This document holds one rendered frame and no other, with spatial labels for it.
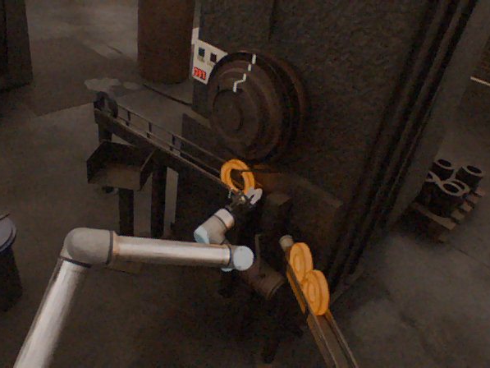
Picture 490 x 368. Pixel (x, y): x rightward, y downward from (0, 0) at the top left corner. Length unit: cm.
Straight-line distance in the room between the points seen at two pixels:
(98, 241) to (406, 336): 180
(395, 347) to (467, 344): 45
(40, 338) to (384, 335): 174
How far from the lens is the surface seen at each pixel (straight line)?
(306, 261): 159
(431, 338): 267
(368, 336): 249
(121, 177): 215
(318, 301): 151
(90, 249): 146
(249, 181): 186
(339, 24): 160
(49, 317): 160
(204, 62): 205
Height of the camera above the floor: 185
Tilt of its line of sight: 36 degrees down
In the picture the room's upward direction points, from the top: 11 degrees clockwise
